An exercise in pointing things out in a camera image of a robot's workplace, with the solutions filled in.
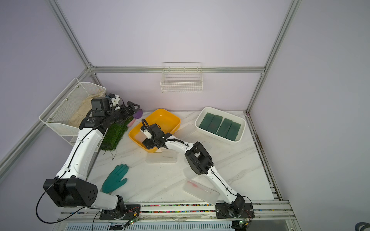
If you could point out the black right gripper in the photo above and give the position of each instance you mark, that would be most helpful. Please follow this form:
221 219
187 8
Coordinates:
148 143

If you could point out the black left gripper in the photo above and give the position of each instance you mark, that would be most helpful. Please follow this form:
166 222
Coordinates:
128 114

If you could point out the green pencil case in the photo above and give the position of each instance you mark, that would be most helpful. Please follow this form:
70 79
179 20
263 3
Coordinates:
215 124
224 128
206 121
233 131

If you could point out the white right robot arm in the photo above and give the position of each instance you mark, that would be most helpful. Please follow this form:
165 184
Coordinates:
200 161

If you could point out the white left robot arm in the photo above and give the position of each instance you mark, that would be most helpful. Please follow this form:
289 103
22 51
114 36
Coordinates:
70 188

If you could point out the yellow plastic storage box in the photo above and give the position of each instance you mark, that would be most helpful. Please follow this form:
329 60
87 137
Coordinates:
168 122

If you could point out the clear ribbed pencil case lower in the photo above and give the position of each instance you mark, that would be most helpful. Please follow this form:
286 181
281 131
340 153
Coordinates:
189 173

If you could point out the white plastic storage box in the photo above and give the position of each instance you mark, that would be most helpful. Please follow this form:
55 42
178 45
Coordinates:
224 114

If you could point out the clear pencil case front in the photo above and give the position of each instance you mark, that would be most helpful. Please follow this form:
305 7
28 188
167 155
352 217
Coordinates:
201 192

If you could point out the purple pink toy shovel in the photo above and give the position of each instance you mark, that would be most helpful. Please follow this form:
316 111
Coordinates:
136 116

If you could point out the green artificial grass roll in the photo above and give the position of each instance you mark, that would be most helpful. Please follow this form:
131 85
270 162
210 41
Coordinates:
114 135

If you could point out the beige cloth in shelf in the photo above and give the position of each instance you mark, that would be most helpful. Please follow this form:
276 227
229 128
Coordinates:
82 111

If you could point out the green rubber glove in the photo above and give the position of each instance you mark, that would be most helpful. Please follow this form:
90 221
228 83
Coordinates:
116 179

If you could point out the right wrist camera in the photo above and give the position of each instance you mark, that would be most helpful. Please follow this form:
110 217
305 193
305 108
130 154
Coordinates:
147 133

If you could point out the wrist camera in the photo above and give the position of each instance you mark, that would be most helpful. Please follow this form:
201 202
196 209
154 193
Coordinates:
147 133
114 100

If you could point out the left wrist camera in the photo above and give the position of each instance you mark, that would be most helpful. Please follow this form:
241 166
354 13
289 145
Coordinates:
114 100

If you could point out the white wire wall basket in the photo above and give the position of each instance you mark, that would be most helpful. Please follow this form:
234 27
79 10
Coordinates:
181 77

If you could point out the white mesh wall shelf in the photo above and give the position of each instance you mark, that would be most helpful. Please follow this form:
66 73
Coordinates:
57 115

